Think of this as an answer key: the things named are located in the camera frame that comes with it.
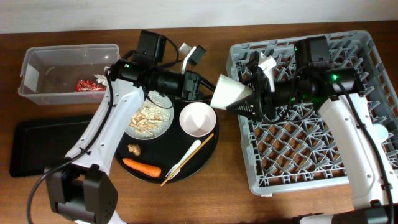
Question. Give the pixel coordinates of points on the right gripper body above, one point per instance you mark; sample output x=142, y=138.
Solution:
x=267, y=99

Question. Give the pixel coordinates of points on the grey plate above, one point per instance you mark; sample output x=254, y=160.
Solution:
x=161, y=124

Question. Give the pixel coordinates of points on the red strawberry snack wrapper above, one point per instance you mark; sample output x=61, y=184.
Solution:
x=88, y=86

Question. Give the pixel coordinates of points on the wooden chopstick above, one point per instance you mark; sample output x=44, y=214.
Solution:
x=195, y=151

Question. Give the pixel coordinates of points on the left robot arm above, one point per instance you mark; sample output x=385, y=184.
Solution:
x=79, y=187

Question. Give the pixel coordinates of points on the grey dishwasher rack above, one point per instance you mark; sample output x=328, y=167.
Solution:
x=301, y=154

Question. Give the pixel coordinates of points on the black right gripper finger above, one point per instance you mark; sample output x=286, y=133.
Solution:
x=252, y=67
x=248, y=107

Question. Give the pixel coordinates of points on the pink bowl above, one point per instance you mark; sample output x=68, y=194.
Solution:
x=197, y=119

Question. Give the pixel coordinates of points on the white tissue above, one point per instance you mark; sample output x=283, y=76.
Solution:
x=101, y=79

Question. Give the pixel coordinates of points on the ginger piece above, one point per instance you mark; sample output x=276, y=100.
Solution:
x=135, y=149

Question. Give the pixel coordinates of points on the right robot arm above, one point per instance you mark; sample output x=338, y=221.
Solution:
x=338, y=95

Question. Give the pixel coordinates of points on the cream paper cup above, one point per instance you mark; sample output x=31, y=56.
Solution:
x=228, y=91

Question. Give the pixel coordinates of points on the clear plastic bin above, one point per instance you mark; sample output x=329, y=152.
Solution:
x=51, y=74

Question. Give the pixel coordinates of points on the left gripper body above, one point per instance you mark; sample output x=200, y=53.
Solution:
x=189, y=84

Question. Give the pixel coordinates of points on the white plastic fork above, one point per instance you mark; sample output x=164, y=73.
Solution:
x=191, y=149

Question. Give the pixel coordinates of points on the round black tray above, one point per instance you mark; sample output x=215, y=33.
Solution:
x=166, y=150

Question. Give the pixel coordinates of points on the blue cup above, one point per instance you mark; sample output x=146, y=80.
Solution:
x=379, y=132

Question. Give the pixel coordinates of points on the rice and peanut scraps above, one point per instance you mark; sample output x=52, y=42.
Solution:
x=147, y=118

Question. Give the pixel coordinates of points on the black rectangular tray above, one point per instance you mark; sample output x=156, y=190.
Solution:
x=43, y=142

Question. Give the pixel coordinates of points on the orange carrot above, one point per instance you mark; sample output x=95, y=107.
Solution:
x=146, y=169

